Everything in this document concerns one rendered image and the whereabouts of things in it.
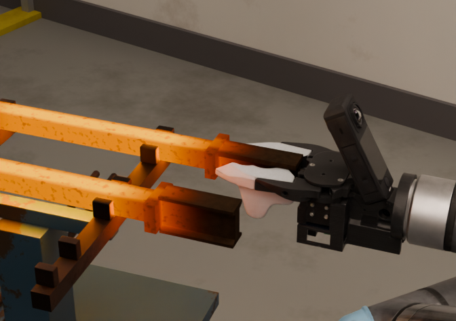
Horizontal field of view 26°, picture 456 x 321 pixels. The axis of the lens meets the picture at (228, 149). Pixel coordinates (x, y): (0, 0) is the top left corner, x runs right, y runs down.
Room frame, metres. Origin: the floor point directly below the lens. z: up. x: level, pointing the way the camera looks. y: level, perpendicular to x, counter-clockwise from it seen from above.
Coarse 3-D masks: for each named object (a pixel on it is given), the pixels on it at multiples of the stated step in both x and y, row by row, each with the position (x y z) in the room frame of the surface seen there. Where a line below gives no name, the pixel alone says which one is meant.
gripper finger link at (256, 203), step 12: (216, 168) 0.94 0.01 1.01; (228, 168) 0.93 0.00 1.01; (240, 168) 0.92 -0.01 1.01; (252, 168) 0.92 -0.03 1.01; (264, 168) 0.92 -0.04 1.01; (276, 168) 0.92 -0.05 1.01; (228, 180) 0.92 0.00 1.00; (240, 180) 0.91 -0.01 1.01; (252, 180) 0.90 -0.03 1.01; (276, 180) 0.90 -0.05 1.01; (288, 180) 0.90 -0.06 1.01; (240, 192) 0.92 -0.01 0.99; (252, 192) 0.91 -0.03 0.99; (264, 192) 0.91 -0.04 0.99; (252, 204) 0.91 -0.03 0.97; (264, 204) 0.91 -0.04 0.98; (288, 204) 0.90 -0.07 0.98; (252, 216) 0.91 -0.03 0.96
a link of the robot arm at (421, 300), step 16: (432, 288) 0.83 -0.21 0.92; (384, 304) 0.80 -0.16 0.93; (400, 304) 0.78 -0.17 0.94; (416, 304) 0.77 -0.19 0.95; (432, 304) 0.76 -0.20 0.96; (448, 304) 0.80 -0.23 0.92; (352, 320) 0.77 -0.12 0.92; (368, 320) 0.77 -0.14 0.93; (384, 320) 0.77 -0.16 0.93; (400, 320) 0.75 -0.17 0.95; (416, 320) 0.73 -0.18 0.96; (432, 320) 0.71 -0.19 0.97; (448, 320) 0.70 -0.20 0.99
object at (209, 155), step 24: (0, 120) 1.05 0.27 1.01; (24, 120) 1.03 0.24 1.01; (48, 120) 1.03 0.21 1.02; (72, 120) 1.03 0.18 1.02; (96, 120) 1.03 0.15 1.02; (96, 144) 1.00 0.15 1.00; (120, 144) 0.99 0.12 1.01; (168, 144) 0.97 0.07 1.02; (192, 144) 0.97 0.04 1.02; (216, 144) 0.96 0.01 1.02; (240, 144) 0.96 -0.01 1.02; (288, 168) 0.92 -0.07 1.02
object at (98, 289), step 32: (0, 288) 1.06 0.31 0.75; (96, 288) 1.06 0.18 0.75; (128, 288) 1.06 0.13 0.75; (160, 288) 1.06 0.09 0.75; (192, 288) 1.06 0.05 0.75; (0, 320) 0.99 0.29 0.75; (96, 320) 0.99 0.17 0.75; (128, 320) 0.99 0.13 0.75; (160, 320) 0.99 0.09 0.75; (192, 320) 0.99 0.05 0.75
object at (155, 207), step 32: (0, 160) 0.93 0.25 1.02; (32, 192) 0.89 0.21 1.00; (64, 192) 0.88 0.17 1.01; (96, 192) 0.87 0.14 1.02; (128, 192) 0.87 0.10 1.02; (160, 192) 0.86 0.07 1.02; (192, 192) 0.85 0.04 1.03; (160, 224) 0.84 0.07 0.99; (192, 224) 0.84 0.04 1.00; (224, 224) 0.82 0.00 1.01
